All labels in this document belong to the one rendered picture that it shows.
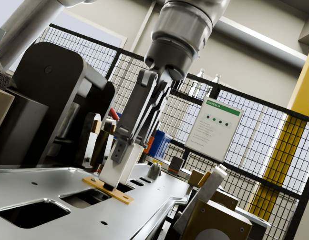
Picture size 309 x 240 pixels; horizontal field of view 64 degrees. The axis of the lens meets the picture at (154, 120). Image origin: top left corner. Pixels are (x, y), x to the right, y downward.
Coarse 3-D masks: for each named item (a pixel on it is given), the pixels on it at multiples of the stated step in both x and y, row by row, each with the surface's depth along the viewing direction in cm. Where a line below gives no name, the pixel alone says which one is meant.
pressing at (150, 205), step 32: (0, 192) 23; (32, 192) 26; (64, 192) 30; (128, 192) 43; (160, 192) 56; (0, 224) 18; (64, 224) 22; (96, 224) 25; (128, 224) 29; (160, 224) 37
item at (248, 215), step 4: (196, 188) 98; (236, 208) 91; (236, 212) 87; (240, 212) 87; (244, 212) 89; (248, 212) 95; (244, 216) 86; (248, 216) 86; (252, 216) 88; (256, 216) 93; (252, 220) 86; (256, 220) 85; (260, 220) 86; (264, 220) 91; (260, 224) 85; (264, 224) 85; (268, 224) 86
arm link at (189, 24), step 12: (168, 12) 38; (180, 12) 37; (192, 12) 37; (156, 24) 39; (168, 24) 37; (180, 24) 37; (192, 24) 37; (204, 24) 38; (156, 36) 40; (168, 36) 38; (180, 36) 37; (192, 36) 37; (204, 36) 39; (192, 48) 38
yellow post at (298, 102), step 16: (304, 64) 145; (304, 80) 135; (304, 96) 134; (304, 112) 133; (288, 128) 133; (272, 144) 140; (288, 144) 131; (272, 160) 132; (288, 160) 130; (272, 176) 130; (272, 192) 129; (256, 208) 129
